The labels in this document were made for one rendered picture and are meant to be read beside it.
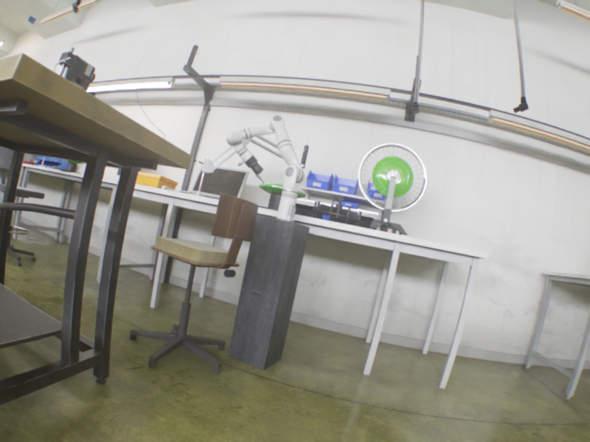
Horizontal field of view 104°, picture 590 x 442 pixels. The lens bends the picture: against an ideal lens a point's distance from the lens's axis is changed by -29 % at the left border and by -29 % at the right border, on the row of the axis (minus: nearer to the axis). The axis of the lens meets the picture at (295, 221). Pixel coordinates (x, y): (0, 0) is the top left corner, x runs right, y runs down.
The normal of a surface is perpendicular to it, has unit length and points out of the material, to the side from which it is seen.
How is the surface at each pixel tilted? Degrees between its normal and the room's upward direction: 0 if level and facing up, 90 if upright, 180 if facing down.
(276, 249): 90
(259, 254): 90
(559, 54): 90
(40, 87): 90
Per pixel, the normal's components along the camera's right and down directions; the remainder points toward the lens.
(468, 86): -0.23, -0.10
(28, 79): 0.97, 0.20
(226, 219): 0.71, 0.11
